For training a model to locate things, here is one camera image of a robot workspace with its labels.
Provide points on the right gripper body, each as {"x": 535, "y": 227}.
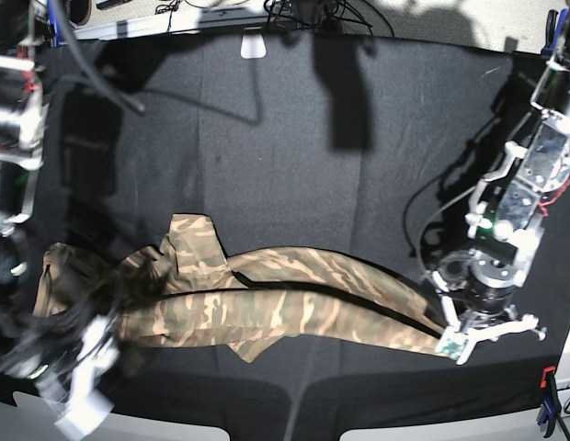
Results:
{"x": 58, "y": 340}

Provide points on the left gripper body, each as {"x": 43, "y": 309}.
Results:
{"x": 488, "y": 290}

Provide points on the camouflage t-shirt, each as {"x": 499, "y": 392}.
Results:
{"x": 186, "y": 292}

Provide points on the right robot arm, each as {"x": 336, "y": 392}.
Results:
{"x": 24, "y": 108}

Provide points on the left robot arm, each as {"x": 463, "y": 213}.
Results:
{"x": 507, "y": 205}

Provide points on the clamp bottom right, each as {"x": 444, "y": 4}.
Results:
{"x": 550, "y": 408}

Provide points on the blue clamp top right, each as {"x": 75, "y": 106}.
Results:
{"x": 554, "y": 32}

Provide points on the white tag on cloth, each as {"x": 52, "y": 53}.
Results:
{"x": 253, "y": 46}

